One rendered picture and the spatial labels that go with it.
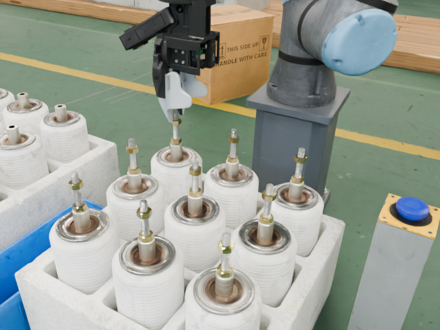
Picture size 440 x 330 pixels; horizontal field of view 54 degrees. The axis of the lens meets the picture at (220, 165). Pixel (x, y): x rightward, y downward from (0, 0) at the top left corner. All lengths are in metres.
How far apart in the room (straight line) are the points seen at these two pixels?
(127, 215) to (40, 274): 0.15
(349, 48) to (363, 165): 0.66
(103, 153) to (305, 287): 0.54
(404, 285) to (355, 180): 0.66
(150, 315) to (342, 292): 0.45
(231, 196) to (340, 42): 0.31
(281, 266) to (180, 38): 0.36
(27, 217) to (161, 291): 0.40
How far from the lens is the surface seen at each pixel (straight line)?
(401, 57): 2.30
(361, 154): 1.42
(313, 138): 0.94
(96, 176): 1.00
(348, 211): 1.15
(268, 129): 0.95
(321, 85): 0.93
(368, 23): 0.76
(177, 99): 0.72
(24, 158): 0.90
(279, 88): 0.93
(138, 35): 0.73
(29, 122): 1.05
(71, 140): 0.97
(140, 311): 0.61
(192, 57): 0.69
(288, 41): 0.91
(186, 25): 0.69
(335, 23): 0.77
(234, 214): 0.75
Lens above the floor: 0.66
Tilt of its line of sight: 31 degrees down
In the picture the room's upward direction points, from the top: 2 degrees clockwise
